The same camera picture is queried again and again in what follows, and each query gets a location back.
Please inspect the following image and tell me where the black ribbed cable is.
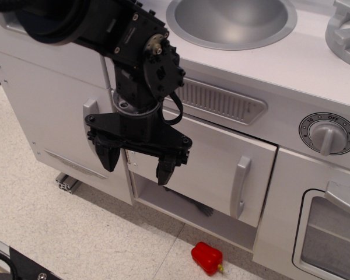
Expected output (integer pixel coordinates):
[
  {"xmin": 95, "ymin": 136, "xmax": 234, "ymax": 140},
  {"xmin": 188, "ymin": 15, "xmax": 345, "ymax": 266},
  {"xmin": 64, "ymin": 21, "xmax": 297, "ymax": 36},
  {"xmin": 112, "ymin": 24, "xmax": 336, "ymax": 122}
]
[{"xmin": 0, "ymin": 249, "xmax": 19, "ymax": 280}]

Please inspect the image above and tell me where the silver round sink bowl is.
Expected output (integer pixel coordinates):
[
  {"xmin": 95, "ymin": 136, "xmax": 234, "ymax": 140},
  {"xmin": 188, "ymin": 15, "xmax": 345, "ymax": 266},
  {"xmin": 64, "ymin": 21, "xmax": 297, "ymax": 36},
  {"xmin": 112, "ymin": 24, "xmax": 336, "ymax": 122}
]
[{"xmin": 166, "ymin": 0, "xmax": 298, "ymax": 51}]

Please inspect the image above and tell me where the aluminium extrusion rail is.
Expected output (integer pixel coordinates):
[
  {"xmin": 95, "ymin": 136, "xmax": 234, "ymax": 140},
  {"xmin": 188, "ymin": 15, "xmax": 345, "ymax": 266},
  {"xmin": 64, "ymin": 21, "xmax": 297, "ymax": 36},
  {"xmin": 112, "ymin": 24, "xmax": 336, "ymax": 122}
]
[{"xmin": 55, "ymin": 173, "xmax": 81, "ymax": 194}]

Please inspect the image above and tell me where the grey fridge door handle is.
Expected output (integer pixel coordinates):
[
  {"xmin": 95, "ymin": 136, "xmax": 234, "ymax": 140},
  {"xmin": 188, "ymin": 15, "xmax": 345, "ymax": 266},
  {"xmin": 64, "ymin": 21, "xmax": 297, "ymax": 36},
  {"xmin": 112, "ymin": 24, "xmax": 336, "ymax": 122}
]
[{"xmin": 82, "ymin": 98, "xmax": 99, "ymax": 155}]

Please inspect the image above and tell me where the white fridge door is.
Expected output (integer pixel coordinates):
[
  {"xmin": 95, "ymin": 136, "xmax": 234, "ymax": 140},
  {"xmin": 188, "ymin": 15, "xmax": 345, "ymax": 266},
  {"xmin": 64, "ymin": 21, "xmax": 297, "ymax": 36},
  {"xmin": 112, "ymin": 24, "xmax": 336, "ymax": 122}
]
[{"xmin": 0, "ymin": 53, "xmax": 133, "ymax": 204}]

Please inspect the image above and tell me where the silver fridge nameplate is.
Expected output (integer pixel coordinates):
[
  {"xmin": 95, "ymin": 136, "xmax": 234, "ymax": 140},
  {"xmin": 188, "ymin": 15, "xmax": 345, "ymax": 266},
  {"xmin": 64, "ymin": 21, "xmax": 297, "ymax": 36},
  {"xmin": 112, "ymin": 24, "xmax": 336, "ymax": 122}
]
[{"xmin": 44, "ymin": 149, "xmax": 108, "ymax": 180}]

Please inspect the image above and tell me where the grey cabinet door handle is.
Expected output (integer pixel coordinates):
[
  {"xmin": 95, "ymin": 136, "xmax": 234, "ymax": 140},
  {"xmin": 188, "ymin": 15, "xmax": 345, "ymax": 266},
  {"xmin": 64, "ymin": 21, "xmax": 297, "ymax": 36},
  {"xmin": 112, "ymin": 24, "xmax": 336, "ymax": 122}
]
[{"xmin": 230, "ymin": 156, "xmax": 251, "ymax": 219}]

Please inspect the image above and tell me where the red toy bell pepper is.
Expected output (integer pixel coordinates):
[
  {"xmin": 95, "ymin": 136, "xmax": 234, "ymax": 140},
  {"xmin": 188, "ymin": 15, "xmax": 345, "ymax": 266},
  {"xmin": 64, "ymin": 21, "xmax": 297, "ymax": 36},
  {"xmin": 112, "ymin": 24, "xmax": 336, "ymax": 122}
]
[{"xmin": 191, "ymin": 242, "xmax": 224, "ymax": 276}]

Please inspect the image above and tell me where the white cabinet door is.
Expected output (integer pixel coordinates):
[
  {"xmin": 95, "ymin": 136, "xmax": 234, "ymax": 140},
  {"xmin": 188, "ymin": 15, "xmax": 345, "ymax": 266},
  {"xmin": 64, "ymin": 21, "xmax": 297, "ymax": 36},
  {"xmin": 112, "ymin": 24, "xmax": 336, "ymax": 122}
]
[{"xmin": 125, "ymin": 109, "xmax": 278, "ymax": 229}]

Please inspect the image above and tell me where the grey stove burner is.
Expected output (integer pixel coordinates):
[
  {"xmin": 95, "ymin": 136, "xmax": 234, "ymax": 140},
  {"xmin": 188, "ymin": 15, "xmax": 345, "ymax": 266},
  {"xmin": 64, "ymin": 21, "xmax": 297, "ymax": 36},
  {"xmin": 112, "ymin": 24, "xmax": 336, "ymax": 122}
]
[{"xmin": 325, "ymin": 1, "xmax": 350, "ymax": 65}]

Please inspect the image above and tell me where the grey vent grille panel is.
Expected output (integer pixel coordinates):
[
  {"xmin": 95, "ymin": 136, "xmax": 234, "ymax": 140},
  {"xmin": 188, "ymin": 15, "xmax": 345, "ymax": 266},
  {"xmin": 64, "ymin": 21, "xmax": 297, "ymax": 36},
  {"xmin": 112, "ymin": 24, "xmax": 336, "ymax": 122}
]
[{"xmin": 175, "ymin": 78, "xmax": 268, "ymax": 125}]

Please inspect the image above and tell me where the white toy kitchen body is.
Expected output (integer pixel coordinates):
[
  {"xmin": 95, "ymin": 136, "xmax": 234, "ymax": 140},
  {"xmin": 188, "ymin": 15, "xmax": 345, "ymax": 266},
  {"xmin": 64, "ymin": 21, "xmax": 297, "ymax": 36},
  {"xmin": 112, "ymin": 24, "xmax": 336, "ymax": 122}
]
[{"xmin": 0, "ymin": 1, "xmax": 350, "ymax": 279}]

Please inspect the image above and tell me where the white oven door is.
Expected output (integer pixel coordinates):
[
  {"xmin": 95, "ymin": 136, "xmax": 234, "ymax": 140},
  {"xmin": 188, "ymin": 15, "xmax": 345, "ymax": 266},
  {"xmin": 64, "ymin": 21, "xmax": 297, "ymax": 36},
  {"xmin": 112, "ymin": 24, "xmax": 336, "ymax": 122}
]
[{"xmin": 253, "ymin": 149, "xmax": 350, "ymax": 279}]

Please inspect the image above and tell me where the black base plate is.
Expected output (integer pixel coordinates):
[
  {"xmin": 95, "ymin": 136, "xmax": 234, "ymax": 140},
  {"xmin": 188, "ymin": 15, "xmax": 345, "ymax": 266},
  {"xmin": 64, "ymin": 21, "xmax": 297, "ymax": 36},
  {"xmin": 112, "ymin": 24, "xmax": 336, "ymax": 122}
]
[{"xmin": 9, "ymin": 247, "xmax": 61, "ymax": 280}]

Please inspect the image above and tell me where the grey timer knob dial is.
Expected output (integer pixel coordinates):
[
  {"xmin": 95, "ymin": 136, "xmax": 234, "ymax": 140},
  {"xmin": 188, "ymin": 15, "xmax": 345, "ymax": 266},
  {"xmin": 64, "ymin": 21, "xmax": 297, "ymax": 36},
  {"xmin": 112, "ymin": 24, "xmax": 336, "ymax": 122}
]
[{"xmin": 299, "ymin": 112, "xmax": 350, "ymax": 156}]

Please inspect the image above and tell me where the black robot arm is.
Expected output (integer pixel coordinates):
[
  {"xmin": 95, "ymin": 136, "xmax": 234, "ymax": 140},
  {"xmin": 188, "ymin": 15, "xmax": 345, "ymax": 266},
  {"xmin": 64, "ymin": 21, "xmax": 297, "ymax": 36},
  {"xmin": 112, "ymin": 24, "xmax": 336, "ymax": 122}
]
[{"xmin": 0, "ymin": 1, "xmax": 192, "ymax": 186}]

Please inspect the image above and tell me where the grey oven door handle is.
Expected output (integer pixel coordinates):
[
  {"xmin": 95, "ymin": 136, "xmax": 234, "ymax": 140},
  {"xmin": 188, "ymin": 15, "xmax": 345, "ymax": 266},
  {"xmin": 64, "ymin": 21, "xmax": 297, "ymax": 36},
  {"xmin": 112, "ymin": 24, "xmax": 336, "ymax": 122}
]
[{"xmin": 325, "ymin": 181, "xmax": 350, "ymax": 211}]

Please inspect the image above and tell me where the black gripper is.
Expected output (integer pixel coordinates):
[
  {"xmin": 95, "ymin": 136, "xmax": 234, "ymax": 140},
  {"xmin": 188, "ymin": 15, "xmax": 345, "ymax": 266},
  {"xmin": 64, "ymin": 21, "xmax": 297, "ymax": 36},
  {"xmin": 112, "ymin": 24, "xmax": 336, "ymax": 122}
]
[{"xmin": 85, "ymin": 113, "xmax": 192, "ymax": 186}]

